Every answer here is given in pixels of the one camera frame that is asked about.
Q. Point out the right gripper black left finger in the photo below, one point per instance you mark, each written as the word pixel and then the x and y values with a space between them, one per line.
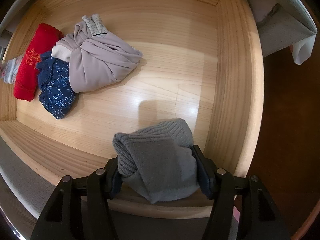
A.
pixel 78 208

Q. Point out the floral white small garment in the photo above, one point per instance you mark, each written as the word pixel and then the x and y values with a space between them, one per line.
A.
pixel 9 69

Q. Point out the grey ribbed knit garment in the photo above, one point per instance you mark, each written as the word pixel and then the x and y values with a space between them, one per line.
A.
pixel 157 161

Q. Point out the red folded garment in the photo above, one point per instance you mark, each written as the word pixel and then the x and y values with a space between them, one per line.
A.
pixel 43 40

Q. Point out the taupe tied garment bundle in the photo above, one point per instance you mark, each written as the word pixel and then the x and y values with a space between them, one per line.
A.
pixel 96 57

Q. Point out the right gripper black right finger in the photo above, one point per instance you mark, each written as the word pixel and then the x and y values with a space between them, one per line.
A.
pixel 259 216

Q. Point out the navy blue patterned underwear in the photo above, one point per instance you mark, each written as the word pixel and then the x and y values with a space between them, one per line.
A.
pixel 56 94

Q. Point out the grey white nightstand cabinet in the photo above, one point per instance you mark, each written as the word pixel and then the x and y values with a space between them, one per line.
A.
pixel 282 22

